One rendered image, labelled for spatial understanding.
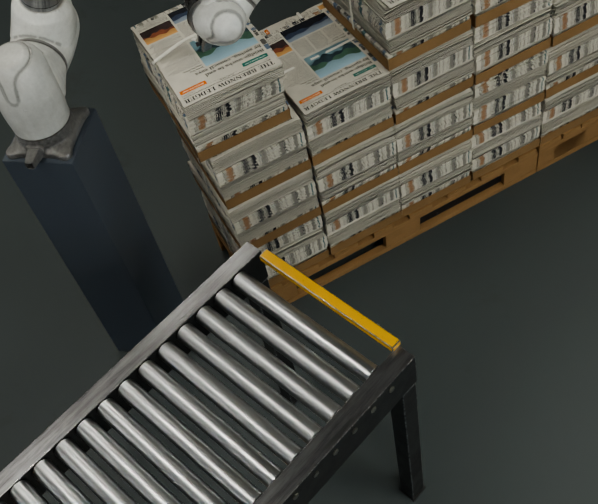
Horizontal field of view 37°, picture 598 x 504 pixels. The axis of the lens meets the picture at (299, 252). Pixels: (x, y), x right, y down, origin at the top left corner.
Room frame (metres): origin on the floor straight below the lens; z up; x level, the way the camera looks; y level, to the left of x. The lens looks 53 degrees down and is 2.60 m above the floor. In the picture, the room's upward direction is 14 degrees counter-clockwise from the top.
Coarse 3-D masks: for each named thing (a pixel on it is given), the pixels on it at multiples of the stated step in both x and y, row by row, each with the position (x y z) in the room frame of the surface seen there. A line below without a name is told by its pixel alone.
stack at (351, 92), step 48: (288, 48) 2.08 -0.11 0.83; (336, 48) 2.03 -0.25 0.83; (480, 48) 1.98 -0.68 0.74; (528, 48) 2.03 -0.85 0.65; (288, 96) 1.89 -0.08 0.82; (336, 96) 1.83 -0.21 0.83; (384, 96) 1.88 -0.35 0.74; (432, 96) 1.93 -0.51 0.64; (480, 96) 1.98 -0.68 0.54; (528, 96) 2.03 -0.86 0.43; (240, 144) 1.74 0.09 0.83; (288, 144) 1.77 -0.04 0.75; (336, 144) 1.83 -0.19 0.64; (384, 144) 1.86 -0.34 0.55; (432, 144) 1.92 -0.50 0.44; (480, 144) 1.98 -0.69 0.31; (240, 192) 1.73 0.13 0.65; (288, 192) 1.77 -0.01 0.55; (336, 192) 1.81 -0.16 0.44; (384, 192) 1.86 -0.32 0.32; (432, 192) 1.92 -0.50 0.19; (480, 192) 2.00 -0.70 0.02; (240, 240) 1.71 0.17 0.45; (288, 240) 1.76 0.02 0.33; (336, 240) 1.80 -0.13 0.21; (384, 240) 1.87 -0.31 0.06; (288, 288) 1.74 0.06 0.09
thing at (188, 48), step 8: (248, 24) 1.93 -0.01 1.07; (168, 48) 1.91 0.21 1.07; (176, 48) 1.91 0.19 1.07; (184, 48) 1.90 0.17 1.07; (192, 48) 1.89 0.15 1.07; (200, 48) 1.88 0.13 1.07; (152, 56) 1.90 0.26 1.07; (168, 56) 1.88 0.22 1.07; (176, 56) 1.88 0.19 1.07; (184, 56) 1.87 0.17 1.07; (160, 64) 1.86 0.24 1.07; (168, 64) 1.85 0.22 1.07; (160, 72) 1.86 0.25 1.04; (160, 80) 1.89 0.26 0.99; (160, 88) 1.90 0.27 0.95; (168, 104) 1.86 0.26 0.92
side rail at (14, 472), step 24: (240, 264) 1.35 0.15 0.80; (264, 264) 1.38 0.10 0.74; (216, 288) 1.30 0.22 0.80; (192, 312) 1.24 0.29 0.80; (168, 336) 1.19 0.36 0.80; (120, 360) 1.16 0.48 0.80; (144, 360) 1.14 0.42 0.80; (96, 384) 1.11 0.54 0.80; (120, 384) 1.09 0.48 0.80; (144, 384) 1.12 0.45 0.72; (72, 408) 1.06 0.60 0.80; (96, 408) 1.05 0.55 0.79; (48, 432) 1.01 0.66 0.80; (72, 432) 1.00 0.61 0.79; (24, 456) 0.97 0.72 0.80; (48, 456) 0.96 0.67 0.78; (0, 480) 0.92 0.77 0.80
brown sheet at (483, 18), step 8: (512, 0) 2.00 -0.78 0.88; (520, 0) 2.01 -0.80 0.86; (528, 0) 2.02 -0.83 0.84; (496, 8) 1.98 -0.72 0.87; (504, 8) 1.99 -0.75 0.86; (512, 8) 2.00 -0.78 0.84; (472, 16) 1.98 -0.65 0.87; (480, 16) 1.97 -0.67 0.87; (488, 16) 1.98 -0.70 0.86; (496, 16) 1.99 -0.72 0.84; (472, 24) 1.98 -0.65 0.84; (480, 24) 1.97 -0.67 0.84
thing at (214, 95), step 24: (216, 48) 1.87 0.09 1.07; (240, 48) 1.85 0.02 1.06; (264, 48) 1.83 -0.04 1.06; (168, 72) 1.82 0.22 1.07; (192, 72) 1.80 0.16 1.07; (216, 72) 1.78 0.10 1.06; (240, 72) 1.76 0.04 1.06; (264, 72) 1.75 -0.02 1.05; (168, 96) 1.84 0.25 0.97; (192, 96) 1.71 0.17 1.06; (216, 96) 1.71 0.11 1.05; (240, 96) 1.73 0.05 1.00; (264, 96) 1.76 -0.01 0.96; (192, 120) 1.70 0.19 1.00; (216, 120) 1.72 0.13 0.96; (240, 120) 1.74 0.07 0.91; (264, 120) 1.76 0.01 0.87; (192, 144) 1.74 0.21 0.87
